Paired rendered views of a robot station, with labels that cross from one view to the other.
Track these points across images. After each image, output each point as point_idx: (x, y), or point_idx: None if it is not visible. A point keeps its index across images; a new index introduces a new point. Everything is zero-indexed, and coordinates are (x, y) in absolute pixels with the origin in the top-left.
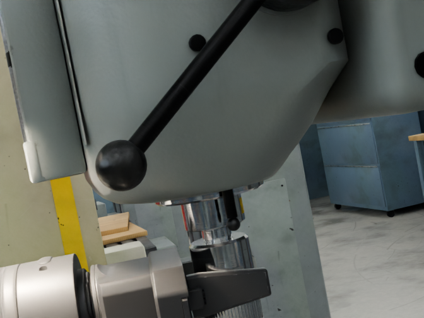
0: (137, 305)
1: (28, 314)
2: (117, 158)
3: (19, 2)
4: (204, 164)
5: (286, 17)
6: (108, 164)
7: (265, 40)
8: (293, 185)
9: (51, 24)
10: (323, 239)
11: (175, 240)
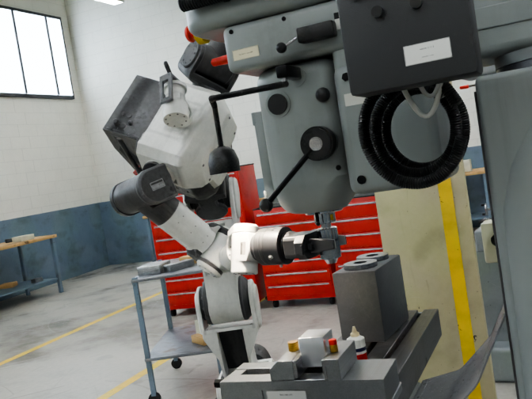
0: (292, 245)
1: (264, 243)
2: (261, 203)
3: (263, 148)
4: (303, 204)
5: (323, 161)
6: (260, 205)
7: (316, 168)
8: None
9: None
10: None
11: None
